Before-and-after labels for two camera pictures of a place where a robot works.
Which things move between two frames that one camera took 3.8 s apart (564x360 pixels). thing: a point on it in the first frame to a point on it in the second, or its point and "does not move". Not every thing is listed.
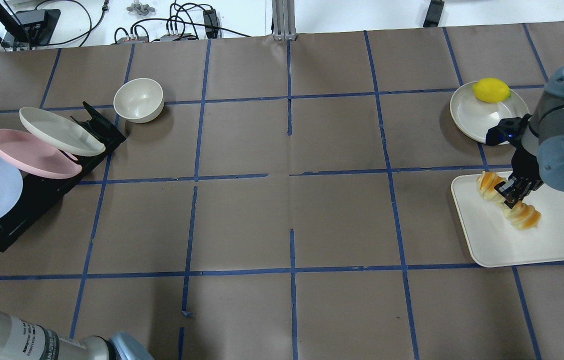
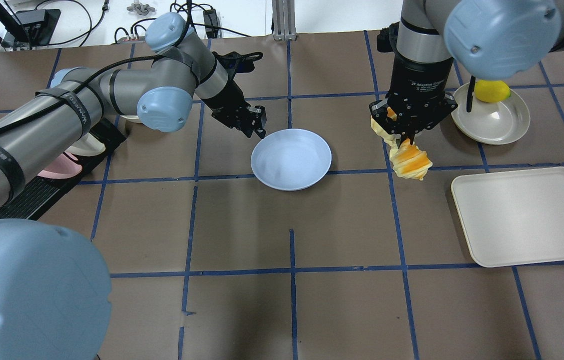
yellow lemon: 491,90 does not move
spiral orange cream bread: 522,215 to 407,160
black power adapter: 209,18 does not move
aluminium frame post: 283,25 does not move
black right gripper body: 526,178 to 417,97
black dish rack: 40,196 does not move
